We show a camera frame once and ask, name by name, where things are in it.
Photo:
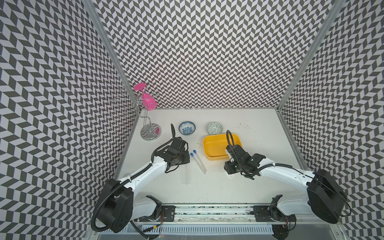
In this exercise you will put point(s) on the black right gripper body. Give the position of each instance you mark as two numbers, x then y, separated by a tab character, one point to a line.
234	167

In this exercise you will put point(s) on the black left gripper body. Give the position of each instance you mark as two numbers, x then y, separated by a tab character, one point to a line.
183	158

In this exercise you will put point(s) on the clear test tube blue cap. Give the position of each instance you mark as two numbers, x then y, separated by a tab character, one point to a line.
199	163

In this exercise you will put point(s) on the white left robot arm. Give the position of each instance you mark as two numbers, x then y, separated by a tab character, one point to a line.
118	203

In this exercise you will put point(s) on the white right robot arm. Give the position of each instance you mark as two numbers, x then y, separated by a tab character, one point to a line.
320	194

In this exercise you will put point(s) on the blue floral ceramic bowl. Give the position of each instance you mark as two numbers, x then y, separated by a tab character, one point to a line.
187	128

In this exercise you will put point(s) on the yellow plastic tub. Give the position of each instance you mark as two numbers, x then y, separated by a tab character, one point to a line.
215	147

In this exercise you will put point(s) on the green patterned ceramic bowl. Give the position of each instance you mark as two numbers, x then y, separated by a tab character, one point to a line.
214	128

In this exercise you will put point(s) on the pink plastic cup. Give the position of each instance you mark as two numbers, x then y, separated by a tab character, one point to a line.
140	87
149	102

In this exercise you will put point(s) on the chrome wire cup stand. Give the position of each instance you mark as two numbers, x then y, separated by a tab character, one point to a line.
150	131

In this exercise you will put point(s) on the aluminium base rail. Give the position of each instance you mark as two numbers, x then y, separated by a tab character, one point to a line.
227	214

